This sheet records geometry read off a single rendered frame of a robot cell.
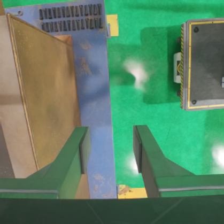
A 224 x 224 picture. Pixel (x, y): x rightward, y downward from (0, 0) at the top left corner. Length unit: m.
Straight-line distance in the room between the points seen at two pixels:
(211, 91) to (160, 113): 0.53
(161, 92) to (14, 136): 1.44
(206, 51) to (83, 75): 0.95
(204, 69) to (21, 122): 1.31
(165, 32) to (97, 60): 0.90
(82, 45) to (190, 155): 1.62
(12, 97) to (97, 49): 0.64
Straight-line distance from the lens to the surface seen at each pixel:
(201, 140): 2.02
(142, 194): 2.21
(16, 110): 0.46
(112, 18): 1.67
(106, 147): 1.10
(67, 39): 1.00
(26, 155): 0.50
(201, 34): 1.46
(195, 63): 1.43
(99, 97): 0.99
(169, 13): 1.75
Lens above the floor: 1.61
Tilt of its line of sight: 75 degrees down
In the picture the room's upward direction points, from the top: 177 degrees counter-clockwise
